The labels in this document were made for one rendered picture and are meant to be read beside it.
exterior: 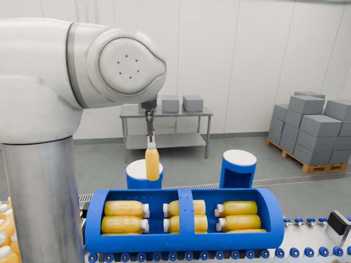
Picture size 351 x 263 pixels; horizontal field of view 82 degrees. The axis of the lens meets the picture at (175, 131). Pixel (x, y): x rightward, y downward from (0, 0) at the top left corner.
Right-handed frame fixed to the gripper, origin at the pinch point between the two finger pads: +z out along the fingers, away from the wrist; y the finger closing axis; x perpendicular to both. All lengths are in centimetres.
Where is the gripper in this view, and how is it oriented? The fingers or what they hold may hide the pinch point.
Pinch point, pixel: (151, 139)
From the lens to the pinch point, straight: 100.2
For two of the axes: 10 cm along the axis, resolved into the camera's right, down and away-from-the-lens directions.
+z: 0.1, 9.2, 3.9
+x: -10.0, 0.5, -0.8
